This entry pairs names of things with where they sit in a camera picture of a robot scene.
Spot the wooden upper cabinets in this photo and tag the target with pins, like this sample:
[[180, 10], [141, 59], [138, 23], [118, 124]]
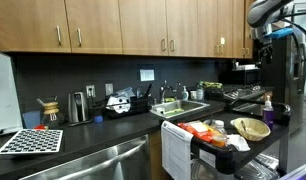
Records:
[[143, 26]]

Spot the green patterned oven mitts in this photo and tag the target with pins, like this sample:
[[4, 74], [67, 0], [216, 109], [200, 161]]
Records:
[[211, 85]]

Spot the white mug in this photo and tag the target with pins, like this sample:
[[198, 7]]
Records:
[[193, 95]]

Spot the stainless steel refrigerator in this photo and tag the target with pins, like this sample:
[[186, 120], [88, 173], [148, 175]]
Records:
[[294, 100]]

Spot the yellow green sponge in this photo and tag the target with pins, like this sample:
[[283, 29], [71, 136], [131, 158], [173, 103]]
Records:
[[170, 99]]

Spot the clear plastic container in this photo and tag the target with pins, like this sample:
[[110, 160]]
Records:
[[203, 171]]

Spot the sticky note on cabinet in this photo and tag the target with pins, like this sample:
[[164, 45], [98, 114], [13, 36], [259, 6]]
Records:
[[222, 41]]

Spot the stainless electric kettle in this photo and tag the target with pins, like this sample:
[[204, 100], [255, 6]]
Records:
[[78, 108]]

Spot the woven wicker basket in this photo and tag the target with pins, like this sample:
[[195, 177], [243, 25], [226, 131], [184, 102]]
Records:
[[256, 131]]

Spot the white soap dispenser bottle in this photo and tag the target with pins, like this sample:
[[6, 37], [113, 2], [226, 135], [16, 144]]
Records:
[[185, 95]]

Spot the white cart label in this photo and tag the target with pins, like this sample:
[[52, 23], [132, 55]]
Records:
[[207, 158]]

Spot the white wall outlet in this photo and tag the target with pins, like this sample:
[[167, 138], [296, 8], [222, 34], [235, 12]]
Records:
[[90, 91]]

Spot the stainless gas stove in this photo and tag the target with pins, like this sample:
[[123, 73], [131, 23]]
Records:
[[239, 95]]

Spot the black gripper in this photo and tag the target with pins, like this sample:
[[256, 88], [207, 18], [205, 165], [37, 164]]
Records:
[[264, 51]]

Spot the glass pour-over coffee maker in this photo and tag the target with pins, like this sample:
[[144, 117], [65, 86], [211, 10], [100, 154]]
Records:
[[52, 116]]

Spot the stainless steel sink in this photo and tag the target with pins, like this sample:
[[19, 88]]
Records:
[[189, 106]]

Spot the chrome kitchen faucet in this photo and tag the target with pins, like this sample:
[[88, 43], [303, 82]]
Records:
[[162, 91]]

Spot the orange juice plastic bottle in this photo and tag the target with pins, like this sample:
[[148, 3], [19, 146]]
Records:
[[219, 138]]

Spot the small red object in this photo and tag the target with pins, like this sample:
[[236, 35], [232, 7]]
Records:
[[40, 127]]

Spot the black microwave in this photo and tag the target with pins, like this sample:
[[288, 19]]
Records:
[[243, 77]]

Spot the white wall notice paper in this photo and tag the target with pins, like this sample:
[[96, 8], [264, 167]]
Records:
[[147, 75]]

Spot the small blue cup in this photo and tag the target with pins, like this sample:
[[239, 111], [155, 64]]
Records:
[[98, 119]]

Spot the white wall switch plate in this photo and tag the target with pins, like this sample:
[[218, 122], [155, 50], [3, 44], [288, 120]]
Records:
[[109, 89]]

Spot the stainless steel dishwasher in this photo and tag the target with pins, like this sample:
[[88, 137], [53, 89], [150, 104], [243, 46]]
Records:
[[109, 163]]

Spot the thin chrome tap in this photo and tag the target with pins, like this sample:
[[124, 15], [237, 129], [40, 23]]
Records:
[[178, 91]]

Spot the white box on microwave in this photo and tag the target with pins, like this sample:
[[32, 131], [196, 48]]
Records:
[[246, 66]]

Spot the light blue plastic container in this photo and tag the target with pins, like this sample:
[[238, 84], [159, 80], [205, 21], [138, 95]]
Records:
[[31, 120]]

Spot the white hanging towel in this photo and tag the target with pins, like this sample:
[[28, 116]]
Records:
[[176, 150]]

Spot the black service cart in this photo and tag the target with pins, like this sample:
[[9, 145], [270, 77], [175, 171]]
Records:
[[226, 160]]

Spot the black white checkerboard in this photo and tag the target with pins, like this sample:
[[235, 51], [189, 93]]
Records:
[[31, 141]]

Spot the black dish rack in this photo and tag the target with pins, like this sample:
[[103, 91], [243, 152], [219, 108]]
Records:
[[139, 105]]

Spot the red orange snack bag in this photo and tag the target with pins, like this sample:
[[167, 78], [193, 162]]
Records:
[[199, 131]]

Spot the whiteboard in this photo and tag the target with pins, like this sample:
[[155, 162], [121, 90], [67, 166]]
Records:
[[4, 96]]

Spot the white round plate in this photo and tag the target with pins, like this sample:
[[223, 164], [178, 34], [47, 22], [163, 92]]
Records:
[[118, 105]]

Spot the purple soap pump bottle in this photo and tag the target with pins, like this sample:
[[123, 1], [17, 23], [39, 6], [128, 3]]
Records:
[[268, 115]]

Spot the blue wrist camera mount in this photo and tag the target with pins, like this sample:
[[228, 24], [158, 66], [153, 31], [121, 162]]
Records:
[[279, 33]]

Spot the white purple-edged board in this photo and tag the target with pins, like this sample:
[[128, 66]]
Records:
[[303, 173]]

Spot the dark spoon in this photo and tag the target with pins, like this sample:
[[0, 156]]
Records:
[[243, 126]]

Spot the clear spray bottle green cap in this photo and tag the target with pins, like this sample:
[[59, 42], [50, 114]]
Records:
[[200, 93]]

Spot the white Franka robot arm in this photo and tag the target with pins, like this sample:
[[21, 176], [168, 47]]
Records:
[[263, 11]]

